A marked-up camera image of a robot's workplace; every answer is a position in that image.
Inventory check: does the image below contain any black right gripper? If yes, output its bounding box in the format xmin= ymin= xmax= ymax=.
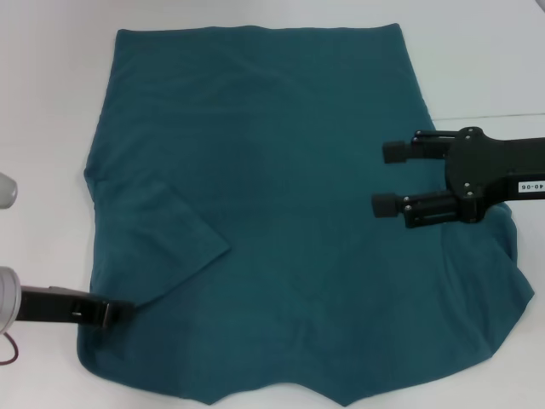
xmin=370 ymin=126 xmax=545 ymax=230

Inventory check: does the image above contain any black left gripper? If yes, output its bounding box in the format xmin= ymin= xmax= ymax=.
xmin=17 ymin=285 xmax=138 ymax=331

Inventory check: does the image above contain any teal blue shirt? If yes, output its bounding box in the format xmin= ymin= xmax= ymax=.
xmin=75 ymin=23 xmax=536 ymax=409

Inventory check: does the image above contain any dark red cable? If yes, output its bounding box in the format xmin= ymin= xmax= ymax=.
xmin=0 ymin=333 xmax=20 ymax=366

